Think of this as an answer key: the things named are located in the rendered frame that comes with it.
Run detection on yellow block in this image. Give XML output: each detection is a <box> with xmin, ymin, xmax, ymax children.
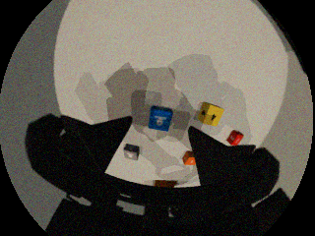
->
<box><xmin>197</xmin><ymin>102</ymin><xmax>224</xmax><ymax>126</ymax></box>

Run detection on blue block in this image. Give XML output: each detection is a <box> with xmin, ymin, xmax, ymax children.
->
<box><xmin>149</xmin><ymin>105</ymin><xmax>172</xmax><ymax>131</ymax></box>

